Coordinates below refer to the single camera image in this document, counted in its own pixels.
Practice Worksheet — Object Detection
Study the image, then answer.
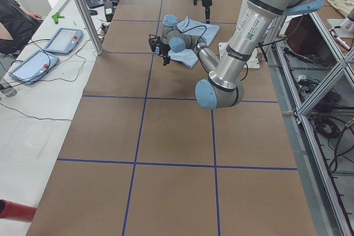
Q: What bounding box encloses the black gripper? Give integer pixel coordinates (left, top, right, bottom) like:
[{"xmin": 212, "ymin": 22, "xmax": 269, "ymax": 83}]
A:
[
  {"xmin": 201, "ymin": 0, "xmax": 212, "ymax": 24},
  {"xmin": 148, "ymin": 34, "xmax": 170, "ymax": 66}
]

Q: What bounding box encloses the seated person in black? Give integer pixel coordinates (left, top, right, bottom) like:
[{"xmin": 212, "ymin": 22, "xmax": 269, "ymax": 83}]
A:
[{"xmin": 1, "ymin": 0, "xmax": 43, "ymax": 55}]

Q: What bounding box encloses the teach pendant tablet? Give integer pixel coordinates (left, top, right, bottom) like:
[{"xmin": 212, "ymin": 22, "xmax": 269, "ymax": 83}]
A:
[
  {"xmin": 9, "ymin": 50, "xmax": 59, "ymax": 84},
  {"xmin": 43, "ymin": 28, "xmax": 83, "ymax": 55}
]

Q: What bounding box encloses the aluminium frame post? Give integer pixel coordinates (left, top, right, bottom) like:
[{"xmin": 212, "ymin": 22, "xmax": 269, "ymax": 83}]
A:
[{"xmin": 74, "ymin": 0, "xmax": 103, "ymax": 55}]

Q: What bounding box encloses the aluminium truss frame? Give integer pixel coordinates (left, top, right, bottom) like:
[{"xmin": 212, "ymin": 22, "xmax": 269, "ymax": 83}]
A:
[{"xmin": 263, "ymin": 6, "xmax": 353, "ymax": 235}]

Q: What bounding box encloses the red cylinder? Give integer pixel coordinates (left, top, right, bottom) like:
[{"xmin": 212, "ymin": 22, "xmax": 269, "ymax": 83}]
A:
[{"xmin": 1, "ymin": 200, "xmax": 37, "ymax": 223}]

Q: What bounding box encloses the light blue t-shirt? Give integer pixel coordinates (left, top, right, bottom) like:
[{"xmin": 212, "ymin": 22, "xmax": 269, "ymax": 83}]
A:
[{"xmin": 160, "ymin": 14, "xmax": 220, "ymax": 68}]

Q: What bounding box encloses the green plastic tool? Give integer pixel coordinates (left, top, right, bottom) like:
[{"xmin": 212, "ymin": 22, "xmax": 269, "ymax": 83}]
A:
[{"xmin": 51, "ymin": 12, "xmax": 65, "ymax": 24}]

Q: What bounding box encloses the white metal base plate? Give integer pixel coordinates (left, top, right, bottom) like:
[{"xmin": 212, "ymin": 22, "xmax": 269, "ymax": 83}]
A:
[{"xmin": 218, "ymin": 42, "xmax": 260, "ymax": 69}]

